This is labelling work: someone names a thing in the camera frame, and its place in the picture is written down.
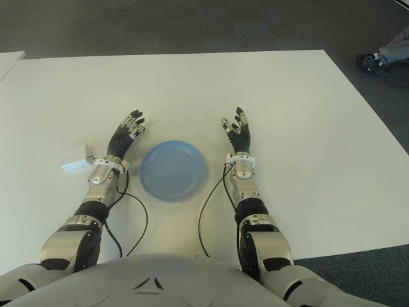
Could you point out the blue round plate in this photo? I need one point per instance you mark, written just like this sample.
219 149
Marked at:
174 169

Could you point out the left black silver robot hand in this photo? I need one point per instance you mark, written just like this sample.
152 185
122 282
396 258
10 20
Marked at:
119 144

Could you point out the white cube charger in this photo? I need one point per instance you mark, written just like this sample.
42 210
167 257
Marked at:
75 156

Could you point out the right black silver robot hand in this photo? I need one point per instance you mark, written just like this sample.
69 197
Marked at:
241 139

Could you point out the grey robot torso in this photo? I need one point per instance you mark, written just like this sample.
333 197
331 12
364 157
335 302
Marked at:
153 272

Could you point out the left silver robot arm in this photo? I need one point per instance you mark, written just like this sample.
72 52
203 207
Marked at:
96 179

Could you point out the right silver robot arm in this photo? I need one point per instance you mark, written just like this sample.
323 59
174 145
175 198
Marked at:
246 188

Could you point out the white object at corner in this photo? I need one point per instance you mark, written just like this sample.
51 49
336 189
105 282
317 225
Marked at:
403 1

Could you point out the white side table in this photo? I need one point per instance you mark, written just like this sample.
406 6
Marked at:
8 64

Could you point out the black perforated shoe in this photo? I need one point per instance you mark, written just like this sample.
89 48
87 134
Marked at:
367 63

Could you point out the grey trouser leg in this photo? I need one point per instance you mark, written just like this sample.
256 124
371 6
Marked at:
394 52

